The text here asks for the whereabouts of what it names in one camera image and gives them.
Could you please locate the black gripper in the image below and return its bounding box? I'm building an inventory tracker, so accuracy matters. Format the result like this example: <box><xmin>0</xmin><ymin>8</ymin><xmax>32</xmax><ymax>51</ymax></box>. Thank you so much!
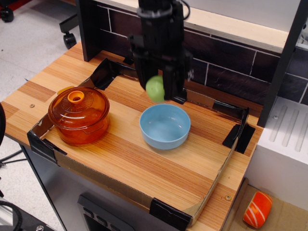
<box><xmin>128</xmin><ymin>2</ymin><xmax>194</xmax><ymax>101</ymax></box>

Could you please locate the green toy pear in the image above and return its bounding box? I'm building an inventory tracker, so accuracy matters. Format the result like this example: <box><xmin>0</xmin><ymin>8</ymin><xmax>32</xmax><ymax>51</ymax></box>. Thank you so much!
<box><xmin>146</xmin><ymin>76</ymin><xmax>165</xmax><ymax>103</ymax></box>

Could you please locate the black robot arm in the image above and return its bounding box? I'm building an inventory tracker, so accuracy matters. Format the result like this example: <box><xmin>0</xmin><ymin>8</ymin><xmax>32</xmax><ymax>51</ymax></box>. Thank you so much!
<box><xmin>128</xmin><ymin>0</ymin><xmax>194</xmax><ymax>104</ymax></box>

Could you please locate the light blue bowl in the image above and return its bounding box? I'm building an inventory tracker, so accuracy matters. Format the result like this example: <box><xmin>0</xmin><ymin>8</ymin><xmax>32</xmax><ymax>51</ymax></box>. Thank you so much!
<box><xmin>139</xmin><ymin>104</ymin><xmax>191</xmax><ymax>150</ymax></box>

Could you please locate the cardboard fence with black tape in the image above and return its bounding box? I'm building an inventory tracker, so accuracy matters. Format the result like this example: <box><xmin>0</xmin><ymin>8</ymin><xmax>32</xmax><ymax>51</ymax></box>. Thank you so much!
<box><xmin>29</xmin><ymin>57</ymin><xmax>255</xmax><ymax>231</ymax></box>

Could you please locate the orange transparent pot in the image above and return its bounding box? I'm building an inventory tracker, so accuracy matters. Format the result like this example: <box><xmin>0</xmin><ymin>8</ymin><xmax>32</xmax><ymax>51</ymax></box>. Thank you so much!
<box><xmin>48</xmin><ymin>87</ymin><xmax>110</xmax><ymax>145</ymax></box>

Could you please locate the orange pot lid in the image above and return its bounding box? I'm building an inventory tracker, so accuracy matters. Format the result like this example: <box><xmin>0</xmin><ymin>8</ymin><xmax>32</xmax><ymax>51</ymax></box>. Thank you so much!
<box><xmin>48</xmin><ymin>87</ymin><xmax>109</xmax><ymax>129</ymax></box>

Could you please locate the black office chair base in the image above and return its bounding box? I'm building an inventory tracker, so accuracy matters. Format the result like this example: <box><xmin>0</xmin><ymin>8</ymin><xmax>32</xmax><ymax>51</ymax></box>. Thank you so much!
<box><xmin>59</xmin><ymin>14</ymin><xmax>78</xmax><ymax>49</ymax></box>

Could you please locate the light wooden shelf board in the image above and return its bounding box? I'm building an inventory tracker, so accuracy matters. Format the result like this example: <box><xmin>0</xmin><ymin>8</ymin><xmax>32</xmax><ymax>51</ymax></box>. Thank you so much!
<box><xmin>96</xmin><ymin>0</ymin><xmax>289</xmax><ymax>54</ymax></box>

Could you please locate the white sink drainboard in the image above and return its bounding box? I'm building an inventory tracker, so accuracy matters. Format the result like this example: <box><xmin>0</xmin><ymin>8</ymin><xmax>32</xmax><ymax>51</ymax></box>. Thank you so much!
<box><xmin>245</xmin><ymin>97</ymin><xmax>308</xmax><ymax>209</ymax></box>

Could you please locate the black oven control panel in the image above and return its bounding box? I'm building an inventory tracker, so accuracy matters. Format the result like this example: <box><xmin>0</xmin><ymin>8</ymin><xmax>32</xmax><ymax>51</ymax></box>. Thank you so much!
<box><xmin>77</xmin><ymin>195</ymin><xmax>135</xmax><ymax>231</ymax></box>

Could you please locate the orange salmon sushi toy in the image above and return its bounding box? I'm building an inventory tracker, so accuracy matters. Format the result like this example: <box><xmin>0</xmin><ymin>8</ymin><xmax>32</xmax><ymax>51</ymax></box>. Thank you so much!
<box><xmin>243</xmin><ymin>191</ymin><xmax>273</xmax><ymax>229</ymax></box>

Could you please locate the black left shelf post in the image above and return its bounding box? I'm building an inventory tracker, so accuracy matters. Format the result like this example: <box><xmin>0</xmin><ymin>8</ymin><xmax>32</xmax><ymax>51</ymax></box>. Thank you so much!
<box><xmin>76</xmin><ymin>0</ymin><xmax>102</xmax><ymax>62</ymax></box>

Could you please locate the dark grey right post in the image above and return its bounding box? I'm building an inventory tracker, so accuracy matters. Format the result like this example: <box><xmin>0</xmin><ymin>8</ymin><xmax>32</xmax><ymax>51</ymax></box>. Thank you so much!
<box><xmin>257</xmin><ymin>0</ymin><xmax>308</xmax><ymax>127</ymax></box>

